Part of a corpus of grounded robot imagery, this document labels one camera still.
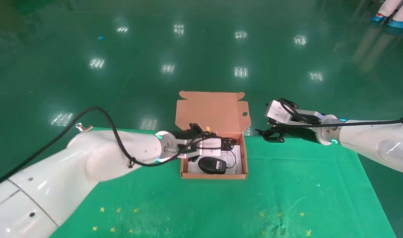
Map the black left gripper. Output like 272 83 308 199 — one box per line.
173 123 239 153

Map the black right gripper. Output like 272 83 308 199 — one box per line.
255 127 321 143

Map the thin black USB cable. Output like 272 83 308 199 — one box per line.
198 149 238 175

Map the open brown cardboard box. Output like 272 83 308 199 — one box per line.
175 91 252 180

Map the white printed instruction sheet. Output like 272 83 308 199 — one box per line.
187 145 243 176

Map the green table cloth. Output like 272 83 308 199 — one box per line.
49 127 398 238

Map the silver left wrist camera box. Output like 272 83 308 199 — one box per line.
175 137 222 161

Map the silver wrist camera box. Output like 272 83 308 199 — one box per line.
175 137 222 161
264 98 300 125

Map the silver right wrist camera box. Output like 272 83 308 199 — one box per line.
264 98 300 125

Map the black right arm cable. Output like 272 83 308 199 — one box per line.
273 99 403 128

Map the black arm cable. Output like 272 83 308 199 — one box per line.
273 99 403 128
0 106 209 191

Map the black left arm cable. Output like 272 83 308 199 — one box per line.
0 106 209 191

